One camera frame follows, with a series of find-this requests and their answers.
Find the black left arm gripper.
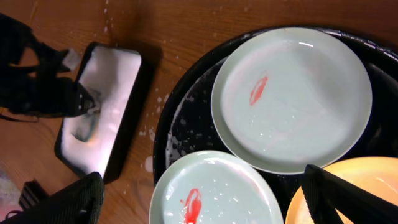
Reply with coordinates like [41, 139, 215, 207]
[1, 14, 96, 118]

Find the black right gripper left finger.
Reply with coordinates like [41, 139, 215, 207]
[2, 172, 105, 224]

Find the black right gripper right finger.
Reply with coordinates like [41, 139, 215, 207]
[300, 164, 397, 224]

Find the yellow plate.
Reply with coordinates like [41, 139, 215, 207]
[285, 157, 397, 224]

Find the pale green plate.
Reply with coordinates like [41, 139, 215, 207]
[211, 27, 373, 175]
[149, 151, 284, 224]

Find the yellow blue sponge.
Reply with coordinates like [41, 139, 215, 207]
[70, 113, 100, 142]

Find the black rectangular foam tray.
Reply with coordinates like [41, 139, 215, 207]
[54, 42, 156, 184]

